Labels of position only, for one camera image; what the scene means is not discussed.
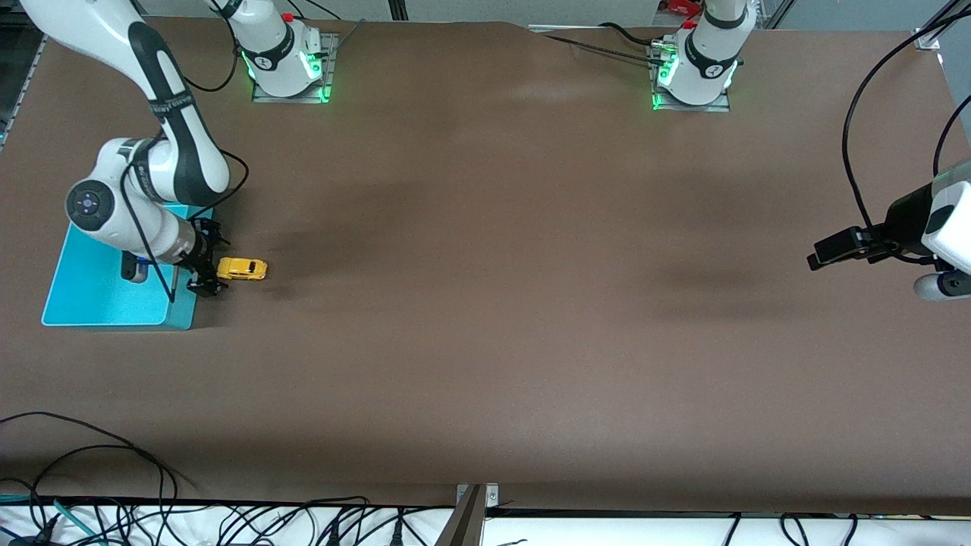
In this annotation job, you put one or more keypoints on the metal corner bracket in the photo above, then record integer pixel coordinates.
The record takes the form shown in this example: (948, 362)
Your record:
(927, 39)

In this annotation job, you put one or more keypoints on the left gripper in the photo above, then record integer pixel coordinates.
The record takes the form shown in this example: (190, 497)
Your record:
(904, 217)

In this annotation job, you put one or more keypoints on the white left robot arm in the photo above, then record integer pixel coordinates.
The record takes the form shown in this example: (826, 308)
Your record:
(702, 61)

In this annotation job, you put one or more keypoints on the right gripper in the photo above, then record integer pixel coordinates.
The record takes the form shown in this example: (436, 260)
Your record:
(201, 250)

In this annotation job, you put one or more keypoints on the teal plastic bin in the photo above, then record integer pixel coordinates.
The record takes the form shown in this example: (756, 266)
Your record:
(98, 296)

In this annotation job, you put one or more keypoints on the red object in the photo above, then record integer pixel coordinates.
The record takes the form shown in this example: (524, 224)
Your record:
(681, 7)

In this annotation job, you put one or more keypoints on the metal base plate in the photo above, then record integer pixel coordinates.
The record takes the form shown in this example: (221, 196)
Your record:
(713, 108)
(262, 95)

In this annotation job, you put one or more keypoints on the metal frame post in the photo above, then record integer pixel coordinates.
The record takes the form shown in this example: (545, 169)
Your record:
(466, 523)

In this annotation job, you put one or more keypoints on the yellow beetle toy car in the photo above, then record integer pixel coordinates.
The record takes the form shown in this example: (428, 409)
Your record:
(243, 268)

